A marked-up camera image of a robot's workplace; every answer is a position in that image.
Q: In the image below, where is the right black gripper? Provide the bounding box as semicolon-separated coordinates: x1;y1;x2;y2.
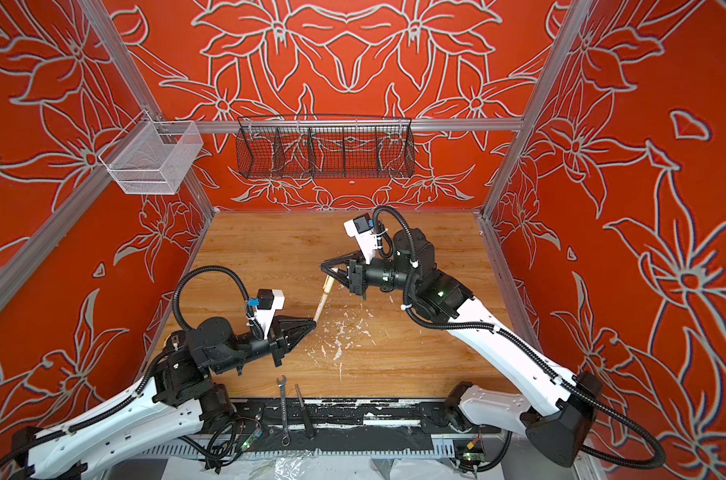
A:
320;247;423;297

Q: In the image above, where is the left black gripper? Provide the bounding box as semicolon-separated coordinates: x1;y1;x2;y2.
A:
214;312;317;374

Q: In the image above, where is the beige pen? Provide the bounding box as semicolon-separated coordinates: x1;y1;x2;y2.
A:
313;278;334;322

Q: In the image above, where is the beige pen cap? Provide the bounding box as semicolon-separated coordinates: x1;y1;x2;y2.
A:
325;267;338;287

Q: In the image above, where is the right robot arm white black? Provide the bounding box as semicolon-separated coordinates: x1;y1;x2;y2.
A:
320;205;666;470

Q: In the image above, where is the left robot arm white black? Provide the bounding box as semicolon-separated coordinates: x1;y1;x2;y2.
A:
0;265;317;479

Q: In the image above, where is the black screwdriver tool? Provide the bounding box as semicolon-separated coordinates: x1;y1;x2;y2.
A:
295;384;316;439

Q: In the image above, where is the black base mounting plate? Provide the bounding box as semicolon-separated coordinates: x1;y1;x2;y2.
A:
233;397;505;458

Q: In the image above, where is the silver wrench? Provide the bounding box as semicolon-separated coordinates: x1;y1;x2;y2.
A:
276;376;291;447

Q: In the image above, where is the yellow black tape measure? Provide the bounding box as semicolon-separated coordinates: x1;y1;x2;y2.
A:
164;333;184;352

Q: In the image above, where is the white mesh basket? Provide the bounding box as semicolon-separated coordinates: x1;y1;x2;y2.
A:
98;120;203;195

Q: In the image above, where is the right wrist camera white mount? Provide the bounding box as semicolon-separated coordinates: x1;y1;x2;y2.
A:
343;213;381;264

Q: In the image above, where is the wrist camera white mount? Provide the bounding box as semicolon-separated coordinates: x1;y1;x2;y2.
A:
343;213;381;264
246;289;285;340

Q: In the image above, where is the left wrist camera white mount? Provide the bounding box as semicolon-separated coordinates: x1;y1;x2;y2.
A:
246;289;285;340

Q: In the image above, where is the black wire basket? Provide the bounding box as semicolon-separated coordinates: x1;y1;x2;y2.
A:
235;115;416;180

